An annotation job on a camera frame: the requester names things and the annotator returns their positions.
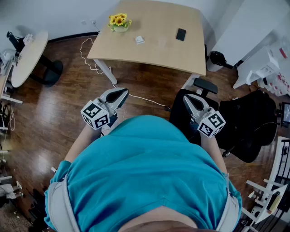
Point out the black smartphone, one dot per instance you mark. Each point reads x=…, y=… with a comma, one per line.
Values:
x=181, y=34

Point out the white table leg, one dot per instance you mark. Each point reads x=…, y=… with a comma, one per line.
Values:
x=190, y=81
x=106, y=71

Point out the small white box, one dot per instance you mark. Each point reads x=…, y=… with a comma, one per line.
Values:
x=140, y=40

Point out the black round table base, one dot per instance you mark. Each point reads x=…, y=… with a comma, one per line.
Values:
x=53, y=73

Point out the potted yellow sunflowers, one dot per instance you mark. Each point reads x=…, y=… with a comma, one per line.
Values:
x=119, y=21

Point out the white metal rack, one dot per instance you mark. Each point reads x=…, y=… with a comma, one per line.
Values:
x=269, y=197

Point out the person's left forearm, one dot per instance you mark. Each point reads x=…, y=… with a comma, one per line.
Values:
x=83, y=140

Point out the person's teal shirt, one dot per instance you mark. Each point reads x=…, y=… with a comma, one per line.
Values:
x=145, y=163

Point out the white wall socket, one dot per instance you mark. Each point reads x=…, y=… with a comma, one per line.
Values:
x=93, y=22

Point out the clear plastic storage boxes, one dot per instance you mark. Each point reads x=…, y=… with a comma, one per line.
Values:
x=278, y=77

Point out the white bin with black bag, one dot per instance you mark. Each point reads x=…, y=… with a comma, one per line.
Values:
x=215, y=60

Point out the person's right forearm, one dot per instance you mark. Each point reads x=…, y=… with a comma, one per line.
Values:
x=213, y=151

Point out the white cabinet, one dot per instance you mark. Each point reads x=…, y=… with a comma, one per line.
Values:
x=249, y=29

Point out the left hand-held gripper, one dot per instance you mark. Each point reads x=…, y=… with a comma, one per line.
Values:
x=95, y=114

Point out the black office chair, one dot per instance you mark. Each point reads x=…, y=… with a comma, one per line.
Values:
x=247, y=127

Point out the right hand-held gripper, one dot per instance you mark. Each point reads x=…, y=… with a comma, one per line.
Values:
x=211, y=124

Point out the black monitor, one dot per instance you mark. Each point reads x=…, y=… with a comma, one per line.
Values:
x=286, y=114

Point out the round beige side table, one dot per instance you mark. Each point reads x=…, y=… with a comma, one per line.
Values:
x=27, y=61

